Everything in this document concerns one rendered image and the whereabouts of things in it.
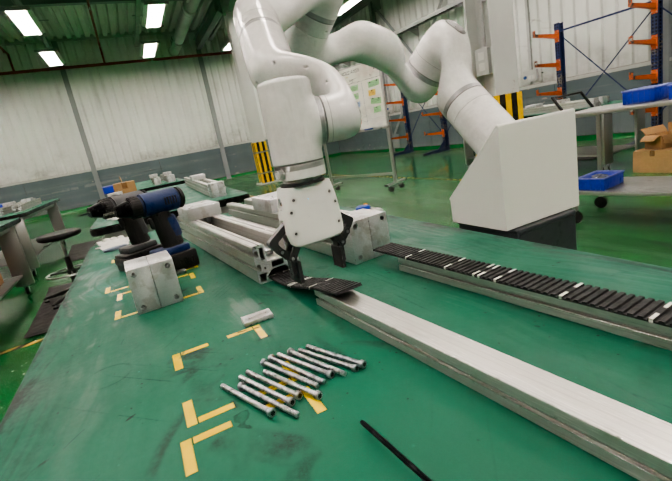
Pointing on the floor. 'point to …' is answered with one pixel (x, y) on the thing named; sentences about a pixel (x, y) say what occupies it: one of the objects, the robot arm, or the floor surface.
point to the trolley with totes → (590, 183)
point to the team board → (362, 83)
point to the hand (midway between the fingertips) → (319, 267)
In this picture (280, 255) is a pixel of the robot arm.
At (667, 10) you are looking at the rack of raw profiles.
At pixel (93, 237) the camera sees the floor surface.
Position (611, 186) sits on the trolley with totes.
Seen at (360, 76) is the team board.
